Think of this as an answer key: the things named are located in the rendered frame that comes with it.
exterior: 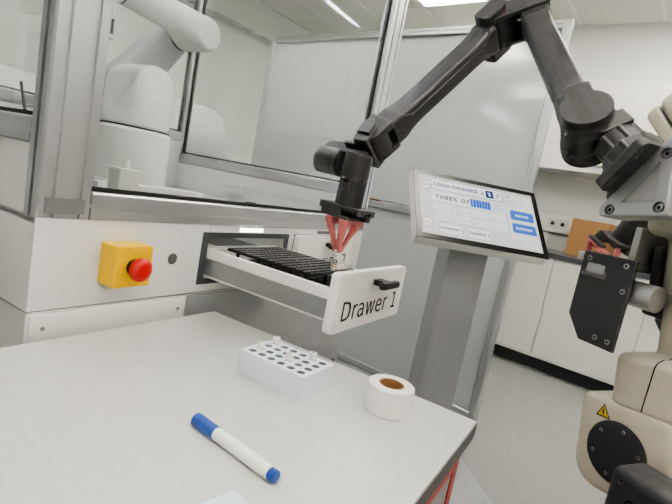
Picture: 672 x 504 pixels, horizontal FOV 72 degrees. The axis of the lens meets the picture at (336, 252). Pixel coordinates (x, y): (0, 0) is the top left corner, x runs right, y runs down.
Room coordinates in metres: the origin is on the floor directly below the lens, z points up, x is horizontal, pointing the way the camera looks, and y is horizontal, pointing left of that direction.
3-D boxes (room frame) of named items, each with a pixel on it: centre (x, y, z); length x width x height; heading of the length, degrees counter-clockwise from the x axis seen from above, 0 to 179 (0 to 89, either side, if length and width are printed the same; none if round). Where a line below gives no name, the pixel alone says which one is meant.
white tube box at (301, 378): (0.69, 0.04, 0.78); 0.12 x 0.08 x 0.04; 59
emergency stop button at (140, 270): (0.75, 0.32, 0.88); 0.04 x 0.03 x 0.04; 150
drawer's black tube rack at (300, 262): (1.00, 0.09, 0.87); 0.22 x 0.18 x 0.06; 60
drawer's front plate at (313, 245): (1.33, 0.03, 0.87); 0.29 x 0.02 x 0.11; 150
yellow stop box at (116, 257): (0.77, 0.35, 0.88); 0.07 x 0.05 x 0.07; 150
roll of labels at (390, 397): (0.66, -0.12, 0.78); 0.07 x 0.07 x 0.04
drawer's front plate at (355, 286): (0.90, -0.08, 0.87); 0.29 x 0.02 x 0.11; 150
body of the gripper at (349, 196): (0.96, -0.01, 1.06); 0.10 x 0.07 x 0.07; 58
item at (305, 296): (1.01, 0.10, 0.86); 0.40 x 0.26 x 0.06; 60
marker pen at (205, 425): (0.48, 0.07, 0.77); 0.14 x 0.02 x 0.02; 54
